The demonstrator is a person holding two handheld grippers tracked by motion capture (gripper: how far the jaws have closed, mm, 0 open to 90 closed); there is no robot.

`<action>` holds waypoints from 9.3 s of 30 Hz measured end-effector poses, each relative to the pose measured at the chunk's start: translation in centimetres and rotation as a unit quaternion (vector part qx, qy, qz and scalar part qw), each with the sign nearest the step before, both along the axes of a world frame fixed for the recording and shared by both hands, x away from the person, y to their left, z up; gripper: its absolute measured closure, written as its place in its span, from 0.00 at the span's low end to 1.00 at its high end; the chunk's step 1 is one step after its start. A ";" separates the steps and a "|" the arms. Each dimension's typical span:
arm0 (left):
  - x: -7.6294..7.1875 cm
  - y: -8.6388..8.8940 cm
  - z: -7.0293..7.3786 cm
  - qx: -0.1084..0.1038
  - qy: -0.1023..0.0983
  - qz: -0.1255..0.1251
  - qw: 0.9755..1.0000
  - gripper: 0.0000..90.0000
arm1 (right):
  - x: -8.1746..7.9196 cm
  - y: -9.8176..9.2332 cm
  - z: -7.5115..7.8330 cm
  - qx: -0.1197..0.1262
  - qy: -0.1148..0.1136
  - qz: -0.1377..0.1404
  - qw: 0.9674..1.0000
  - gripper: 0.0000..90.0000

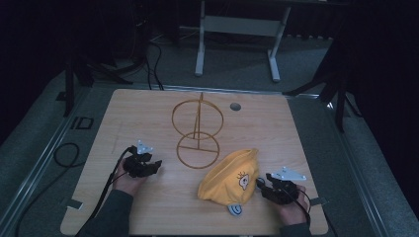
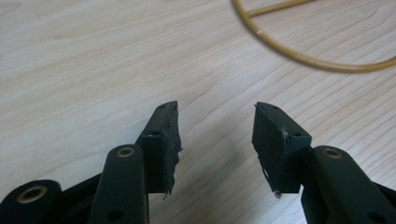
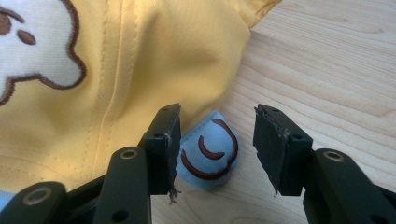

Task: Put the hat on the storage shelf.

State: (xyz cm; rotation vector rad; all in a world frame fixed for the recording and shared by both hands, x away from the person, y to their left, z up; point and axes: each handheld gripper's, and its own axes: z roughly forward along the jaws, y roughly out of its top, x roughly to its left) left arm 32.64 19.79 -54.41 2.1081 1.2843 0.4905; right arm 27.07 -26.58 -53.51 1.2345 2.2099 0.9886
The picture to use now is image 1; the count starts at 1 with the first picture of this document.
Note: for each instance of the white desk frame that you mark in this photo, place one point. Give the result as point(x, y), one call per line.
point(240, 26)

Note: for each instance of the person's left hand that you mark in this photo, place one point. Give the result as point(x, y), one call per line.
point(128, 185)

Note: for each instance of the person's right hand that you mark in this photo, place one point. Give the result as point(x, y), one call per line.
point(294, 213)

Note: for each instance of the grey round table grommet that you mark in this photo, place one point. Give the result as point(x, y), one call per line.
point(235, 106)

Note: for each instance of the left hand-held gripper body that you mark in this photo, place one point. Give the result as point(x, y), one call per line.
point(138, 166)

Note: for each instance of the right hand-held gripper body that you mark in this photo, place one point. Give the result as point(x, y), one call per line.
point(284, 194)

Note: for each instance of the yellow hat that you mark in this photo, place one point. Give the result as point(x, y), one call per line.
point(224, 181)

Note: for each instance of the black tripod stand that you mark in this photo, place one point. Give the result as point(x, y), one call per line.
point(69, 85)
point(339, 98)

